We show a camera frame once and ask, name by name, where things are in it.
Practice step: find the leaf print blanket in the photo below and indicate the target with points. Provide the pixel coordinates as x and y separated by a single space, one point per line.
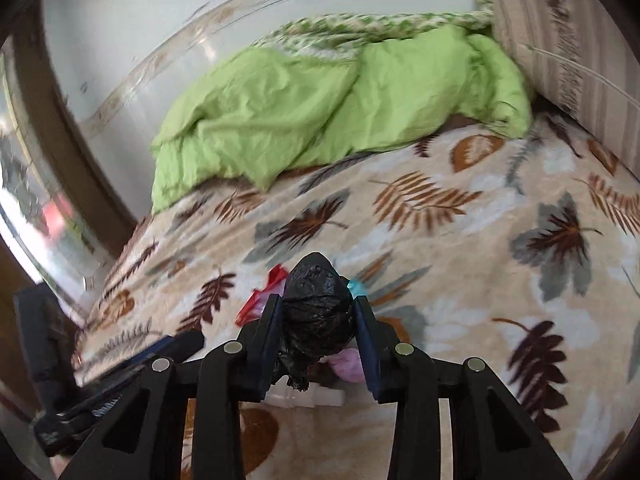
450 260

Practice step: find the teal cartoon box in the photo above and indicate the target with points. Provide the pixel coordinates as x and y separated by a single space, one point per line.
357 287

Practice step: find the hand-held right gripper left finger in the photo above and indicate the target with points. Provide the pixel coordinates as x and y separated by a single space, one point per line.
272 345

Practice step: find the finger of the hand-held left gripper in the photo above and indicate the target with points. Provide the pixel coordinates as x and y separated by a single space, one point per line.
170 347
110 392

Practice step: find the pink wrapper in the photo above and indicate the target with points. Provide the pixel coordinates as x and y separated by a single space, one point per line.
345 365

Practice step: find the wooden framed mirror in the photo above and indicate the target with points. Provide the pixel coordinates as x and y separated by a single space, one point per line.
30 185

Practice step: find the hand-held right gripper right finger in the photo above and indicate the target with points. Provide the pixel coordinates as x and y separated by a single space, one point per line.
367 350

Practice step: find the black plastic bag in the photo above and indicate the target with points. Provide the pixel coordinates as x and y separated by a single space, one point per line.
315 310

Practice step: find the plain green quilt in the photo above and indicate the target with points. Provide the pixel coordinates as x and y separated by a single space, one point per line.
300 110

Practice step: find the striped floral cushion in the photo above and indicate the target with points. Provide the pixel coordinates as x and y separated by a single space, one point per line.
565 50

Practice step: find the green patterned quilt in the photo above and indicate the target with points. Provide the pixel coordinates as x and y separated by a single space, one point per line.
350 27

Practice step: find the red packet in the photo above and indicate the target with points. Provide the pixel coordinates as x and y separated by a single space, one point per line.
274 277

